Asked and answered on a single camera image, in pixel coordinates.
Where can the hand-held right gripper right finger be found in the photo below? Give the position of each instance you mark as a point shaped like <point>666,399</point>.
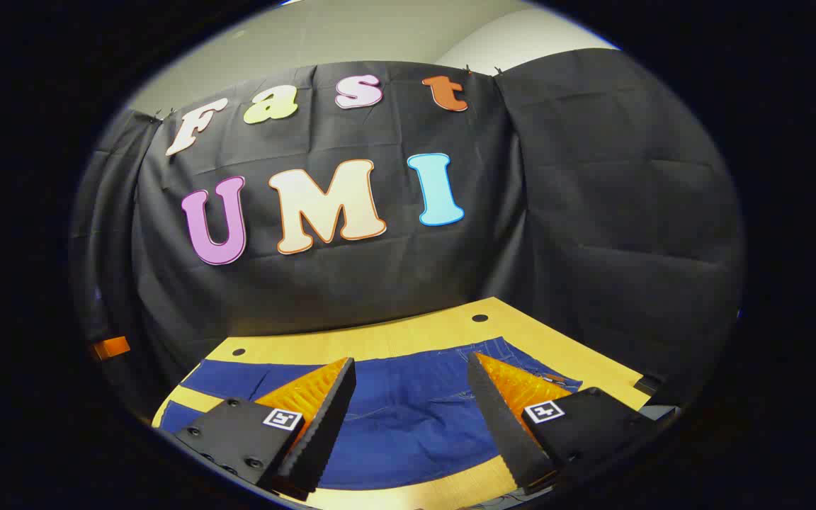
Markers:
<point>503,432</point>

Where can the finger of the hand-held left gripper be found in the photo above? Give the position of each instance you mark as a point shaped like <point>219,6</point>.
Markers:
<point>112,348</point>

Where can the blue denim jeans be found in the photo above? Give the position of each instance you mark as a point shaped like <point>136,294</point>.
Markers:
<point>408,418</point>

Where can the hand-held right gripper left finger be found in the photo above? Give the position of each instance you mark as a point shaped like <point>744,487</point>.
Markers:
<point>330,425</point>

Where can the black backdrop cloth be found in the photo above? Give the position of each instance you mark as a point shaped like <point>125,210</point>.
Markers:
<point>578,212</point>

